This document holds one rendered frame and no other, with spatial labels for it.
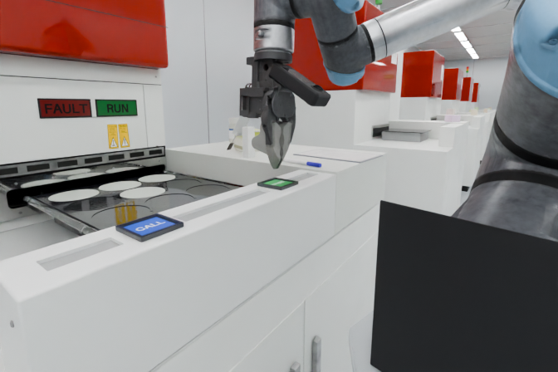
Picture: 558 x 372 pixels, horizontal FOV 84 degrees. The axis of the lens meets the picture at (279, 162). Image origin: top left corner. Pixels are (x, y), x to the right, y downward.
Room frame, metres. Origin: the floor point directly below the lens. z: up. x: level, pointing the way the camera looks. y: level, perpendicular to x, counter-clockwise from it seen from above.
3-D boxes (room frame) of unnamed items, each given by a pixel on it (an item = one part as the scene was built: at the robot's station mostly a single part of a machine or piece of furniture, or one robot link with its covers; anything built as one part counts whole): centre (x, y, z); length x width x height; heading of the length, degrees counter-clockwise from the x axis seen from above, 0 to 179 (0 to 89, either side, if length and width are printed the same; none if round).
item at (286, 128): (0.61, 0.01, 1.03); 0.06 x 0.03 x 0.09; 54
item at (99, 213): (0.73, 0.33, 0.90); 0.34 x 0.34 x 0.01; 54
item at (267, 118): (0.57, 0.01, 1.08); 0.05 x 0.02 x 0.09; 144
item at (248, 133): (0.86, 0.10, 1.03); 0.06 x 0.04 x 0.13; 54
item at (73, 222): (0.58, 0.43, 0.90); 0.37 x 0.01 x 0.01; 54
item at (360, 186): (0.98, 0.02, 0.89); 0.62 x 0.35 x 0.14; 54
